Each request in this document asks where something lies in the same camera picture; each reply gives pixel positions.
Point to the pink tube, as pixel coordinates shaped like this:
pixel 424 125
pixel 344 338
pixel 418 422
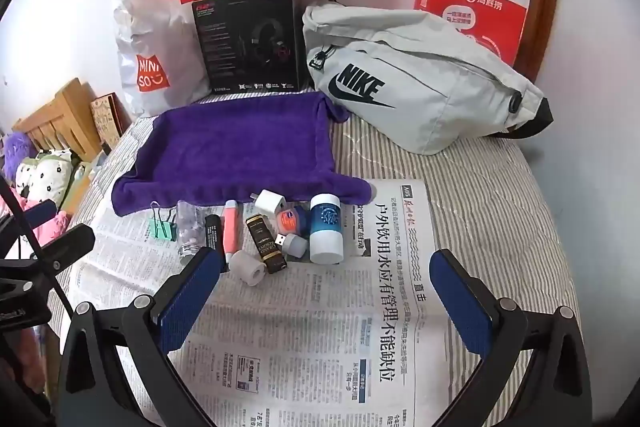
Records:
pixel 231 227

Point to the blue and white jar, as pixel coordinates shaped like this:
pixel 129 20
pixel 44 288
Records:
pixel 325 232

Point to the black marker pen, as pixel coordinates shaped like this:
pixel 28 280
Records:
pixel 212 232

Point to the white flowered plush toy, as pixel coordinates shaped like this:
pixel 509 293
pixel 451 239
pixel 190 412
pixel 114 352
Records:
pixel 47 174

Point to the white plastic bag red label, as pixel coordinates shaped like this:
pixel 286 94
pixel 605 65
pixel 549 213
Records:
pixel 150 22

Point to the wooden plaque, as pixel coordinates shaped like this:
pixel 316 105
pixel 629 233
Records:
pixel 105 114

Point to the white charger plug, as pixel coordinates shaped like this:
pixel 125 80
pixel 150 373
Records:
pixel 270 202

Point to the translucent white cap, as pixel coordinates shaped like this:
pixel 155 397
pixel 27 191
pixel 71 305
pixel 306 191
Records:
pixel 298 248

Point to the wooden headboard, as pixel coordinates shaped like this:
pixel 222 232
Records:
pixel 65 112

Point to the purple towel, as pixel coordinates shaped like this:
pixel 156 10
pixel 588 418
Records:
pixel 225 147

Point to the pink cloth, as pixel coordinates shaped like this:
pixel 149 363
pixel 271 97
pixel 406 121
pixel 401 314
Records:
pixel 57 224

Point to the grey waist bag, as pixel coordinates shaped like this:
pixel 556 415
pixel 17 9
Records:
pixel 425 107

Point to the green binder clip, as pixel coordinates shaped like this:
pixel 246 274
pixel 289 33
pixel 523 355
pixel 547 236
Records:
pixel 165 229

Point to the black headphone box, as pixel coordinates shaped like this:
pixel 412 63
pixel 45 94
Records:
pixel 225 47

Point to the purple plush toy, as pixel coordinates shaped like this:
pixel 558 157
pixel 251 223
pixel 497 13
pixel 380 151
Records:
pixel 17 147

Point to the clear pill bottle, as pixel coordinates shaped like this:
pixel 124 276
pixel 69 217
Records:
pixel 189 232

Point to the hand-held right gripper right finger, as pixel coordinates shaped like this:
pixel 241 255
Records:
pixel 460 297

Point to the small pink and blue jar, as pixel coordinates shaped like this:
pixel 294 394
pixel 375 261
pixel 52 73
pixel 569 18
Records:
pixel 290 221

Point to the black and gold box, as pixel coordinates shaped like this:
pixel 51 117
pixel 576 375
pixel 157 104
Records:
pixel 265 244

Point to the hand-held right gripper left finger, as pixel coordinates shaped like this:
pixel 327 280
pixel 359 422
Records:
pixel 192 292

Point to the grey tape roll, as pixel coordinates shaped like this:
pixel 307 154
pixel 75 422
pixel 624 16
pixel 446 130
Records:
pixel 242 263

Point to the white usb stick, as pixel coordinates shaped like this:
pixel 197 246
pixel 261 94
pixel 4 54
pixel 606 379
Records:
pixel 282 241

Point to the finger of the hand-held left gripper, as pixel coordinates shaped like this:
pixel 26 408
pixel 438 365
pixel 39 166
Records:
pixel 65 242
pixel 37 212

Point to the newspaper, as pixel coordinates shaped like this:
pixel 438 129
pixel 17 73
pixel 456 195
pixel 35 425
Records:
pixel 310 332

